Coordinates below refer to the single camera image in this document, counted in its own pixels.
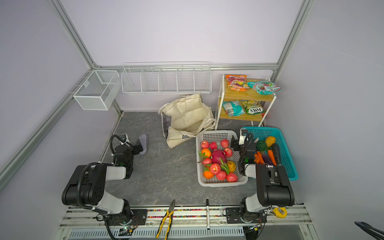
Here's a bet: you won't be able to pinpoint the dark green cucumber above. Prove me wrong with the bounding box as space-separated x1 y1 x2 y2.
271 143 282 165

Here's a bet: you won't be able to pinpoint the orange tangerine front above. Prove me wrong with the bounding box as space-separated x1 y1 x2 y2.
203 168 215 180

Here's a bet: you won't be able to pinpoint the wooden two-tier shelf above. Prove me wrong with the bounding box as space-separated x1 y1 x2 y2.
215 74 277 130

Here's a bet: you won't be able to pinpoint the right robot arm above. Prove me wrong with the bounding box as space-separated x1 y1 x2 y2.
226 129 295 224

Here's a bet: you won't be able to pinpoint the cream canvas grocery bag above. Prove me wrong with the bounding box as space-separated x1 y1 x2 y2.
158 94 217 149

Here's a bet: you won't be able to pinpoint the yellow pear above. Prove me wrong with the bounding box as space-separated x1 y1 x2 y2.
227 161 237 173

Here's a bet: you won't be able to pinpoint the orange snack bag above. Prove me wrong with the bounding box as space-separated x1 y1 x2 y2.
226 75 250 92

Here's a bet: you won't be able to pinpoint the orange tangerine with leaves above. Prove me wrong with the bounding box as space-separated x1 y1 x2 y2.
199 149 212 160

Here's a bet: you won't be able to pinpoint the black tripod leg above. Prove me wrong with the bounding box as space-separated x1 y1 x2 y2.
354 221 384 240

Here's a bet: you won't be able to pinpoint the long white wire basket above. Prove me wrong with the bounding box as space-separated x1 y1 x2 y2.
121 62 212 94

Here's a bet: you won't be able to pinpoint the red apple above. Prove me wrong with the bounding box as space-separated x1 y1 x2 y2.
202 158 212 166
210 163 221 175
209 142 218 150
201 141 210 149
226 172 238 183
216 171 227 181
221 139 230 149

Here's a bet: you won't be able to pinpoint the magenta dragon fruit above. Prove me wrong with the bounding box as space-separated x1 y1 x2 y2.
212 149 227 165

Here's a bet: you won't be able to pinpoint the purple eggplant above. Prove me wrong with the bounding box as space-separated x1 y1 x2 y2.
261 152 274 166

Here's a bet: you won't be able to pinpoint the teal red snack bag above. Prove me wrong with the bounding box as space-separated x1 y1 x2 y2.
248 80 282 96

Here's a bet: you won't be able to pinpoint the teal plastic vegetable basket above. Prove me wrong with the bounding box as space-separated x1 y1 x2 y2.
241 127 299 181

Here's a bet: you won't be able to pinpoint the yellow black pliers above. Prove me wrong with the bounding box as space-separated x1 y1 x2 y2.
156 200 176 240

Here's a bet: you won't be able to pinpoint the grey cloth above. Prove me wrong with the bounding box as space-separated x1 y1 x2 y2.
137 134 149 156

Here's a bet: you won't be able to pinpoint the orange carrot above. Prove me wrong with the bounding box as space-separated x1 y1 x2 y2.
267 150 277 166

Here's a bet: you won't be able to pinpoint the white plastic fruit basket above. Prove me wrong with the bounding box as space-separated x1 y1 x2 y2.
195 129 249 188

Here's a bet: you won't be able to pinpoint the small white mesh box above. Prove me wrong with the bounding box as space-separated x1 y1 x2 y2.
74 70 121 111

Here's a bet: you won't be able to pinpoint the green bell pepper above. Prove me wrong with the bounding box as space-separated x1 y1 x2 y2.
256 140 269 152

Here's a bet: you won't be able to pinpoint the green Fox's candy bag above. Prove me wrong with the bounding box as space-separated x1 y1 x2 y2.
241 100 266 116

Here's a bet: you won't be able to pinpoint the yellow tape measure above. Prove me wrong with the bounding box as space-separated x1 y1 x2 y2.
273 207 288 219

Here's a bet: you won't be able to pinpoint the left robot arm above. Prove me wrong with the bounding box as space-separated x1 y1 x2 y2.
62 134 149 228

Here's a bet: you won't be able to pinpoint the teal white snack bag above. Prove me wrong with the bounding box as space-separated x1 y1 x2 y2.
223 101 245 117

